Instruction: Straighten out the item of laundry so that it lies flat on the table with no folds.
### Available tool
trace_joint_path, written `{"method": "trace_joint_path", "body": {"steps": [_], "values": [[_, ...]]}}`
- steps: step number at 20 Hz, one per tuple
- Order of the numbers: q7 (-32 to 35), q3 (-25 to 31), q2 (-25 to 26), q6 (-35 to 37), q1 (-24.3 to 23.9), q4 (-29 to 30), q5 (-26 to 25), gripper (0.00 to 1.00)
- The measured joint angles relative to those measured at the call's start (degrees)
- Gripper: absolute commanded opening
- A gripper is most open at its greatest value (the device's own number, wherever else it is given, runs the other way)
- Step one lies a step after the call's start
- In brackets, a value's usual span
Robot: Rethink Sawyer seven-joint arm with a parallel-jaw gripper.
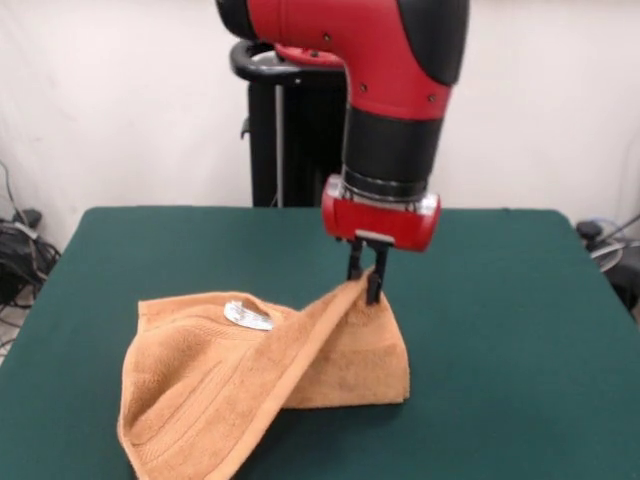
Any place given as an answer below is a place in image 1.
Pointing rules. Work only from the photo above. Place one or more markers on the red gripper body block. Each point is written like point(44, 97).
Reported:
point(385, 222)

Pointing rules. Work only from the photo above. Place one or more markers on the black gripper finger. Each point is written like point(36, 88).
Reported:
point(356, 260)
point(376, 280)

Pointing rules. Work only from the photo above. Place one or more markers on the orange terry towel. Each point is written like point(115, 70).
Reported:
point(200, 375)

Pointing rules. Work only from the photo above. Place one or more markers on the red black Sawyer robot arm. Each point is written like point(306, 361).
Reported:
point(380, 65)

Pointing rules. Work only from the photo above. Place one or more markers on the dark green table cloth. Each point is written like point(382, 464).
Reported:
point(500, 325)

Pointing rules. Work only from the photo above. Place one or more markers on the grey black floor stand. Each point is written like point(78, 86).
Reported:
point(607, 255)

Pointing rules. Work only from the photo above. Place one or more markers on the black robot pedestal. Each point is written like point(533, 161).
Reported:
point(295, 150)

